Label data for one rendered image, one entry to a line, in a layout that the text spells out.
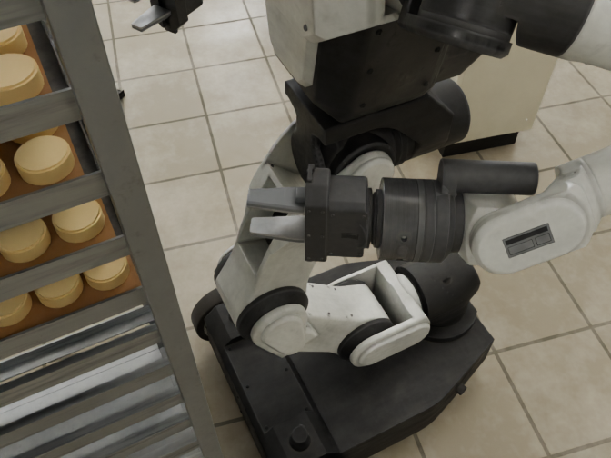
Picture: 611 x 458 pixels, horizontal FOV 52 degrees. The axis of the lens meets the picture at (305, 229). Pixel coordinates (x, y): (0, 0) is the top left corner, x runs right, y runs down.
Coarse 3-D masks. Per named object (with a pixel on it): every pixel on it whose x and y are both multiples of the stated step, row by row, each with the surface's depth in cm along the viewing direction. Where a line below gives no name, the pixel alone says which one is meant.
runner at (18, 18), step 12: (0, 0) 41; (12, 0) 41; (24, 0) 42; (36, 0) 42; (0, 12) 41; (12, 12) 42; (24, 12) 42; (36, 12) 43; (0, 24) 42; (12, 24) 42; (24, 24) 43
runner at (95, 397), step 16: (144, 368) 85; (160, 368) 82; (112, 384) 84; (128, 384) 82; (144, 384) 83; (64, 400) 82; (80, 400) 79; (96, 400) 81; (112, 400) 82; (32, 416) 81; (48, 416) 78; (64, 416) 80; (0, 432) 79; (16, 432) 77; (32, 432) 79; (0, 448) 78
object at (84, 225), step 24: (48, 216) 67; (72, 216) 64; (96, 216) 64; (0, 240) 62; (24, 240) 62; (48, 240) 64; (72, 240) 64; (96, 240) 65; (0, 264) 63; (24, 264) 63
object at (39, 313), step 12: (132, 264) 74; (84, 276) 72; (132, 276) 72; (84, 288) 71; (120, 288) 71; (132, 288) 71; (36, 300) 70; (84, 300) 70; (96, 300) 70; (36, 312) 69; (48, 312) 69; (60, 312) 69; (24, 324) 68; (36, 324) 68; (0, 336) 67
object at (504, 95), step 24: (480, 72) 191; (504, 72) 194; (528, 72) 196; (552, 72) 199; (480, 96) 199; (504, 96) 202; (528, 96) 205; (480, 120) 207; (504, 120) 210; (528, 120) 214; (456, 144) 218; (480, 144) 222; (504, 144) 225
